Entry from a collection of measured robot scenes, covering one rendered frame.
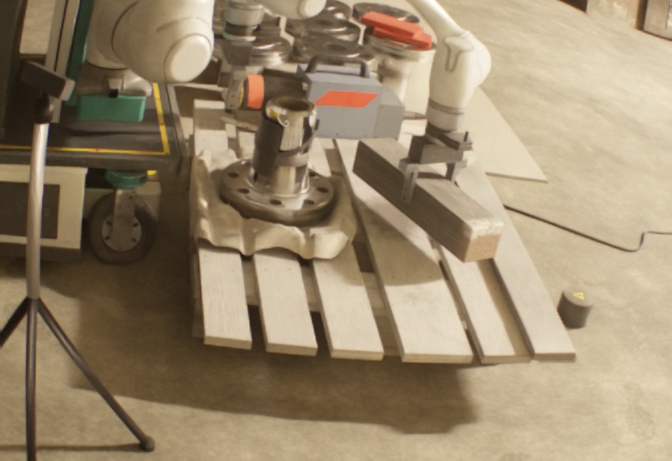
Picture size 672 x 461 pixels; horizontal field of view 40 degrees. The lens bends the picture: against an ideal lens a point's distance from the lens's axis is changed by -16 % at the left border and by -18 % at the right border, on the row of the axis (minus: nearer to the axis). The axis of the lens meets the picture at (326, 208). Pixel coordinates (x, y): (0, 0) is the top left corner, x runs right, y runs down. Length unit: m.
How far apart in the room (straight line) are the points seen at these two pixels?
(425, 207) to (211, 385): 0.67
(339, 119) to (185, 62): 1.03
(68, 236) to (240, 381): 0.51
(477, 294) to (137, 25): 0.96
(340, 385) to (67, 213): 0.70
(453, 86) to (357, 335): 0.60
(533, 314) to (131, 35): 1.05
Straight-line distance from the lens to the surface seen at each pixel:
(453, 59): 2.35
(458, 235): 2.36
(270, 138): 2.42
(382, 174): 2.56
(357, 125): 2.97
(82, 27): 2.31
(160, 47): 1.97
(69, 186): 2.27
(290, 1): 2.15
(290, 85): 2.90
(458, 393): 2.27
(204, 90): 3.54
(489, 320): 2.27
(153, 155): 2.27
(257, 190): 2.47
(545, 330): 2.25
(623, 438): 2.28
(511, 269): 2.46
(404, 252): 2.46
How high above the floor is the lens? 1.25
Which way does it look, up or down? 26 degrees down
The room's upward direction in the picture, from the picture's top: 12 degrees clockwise
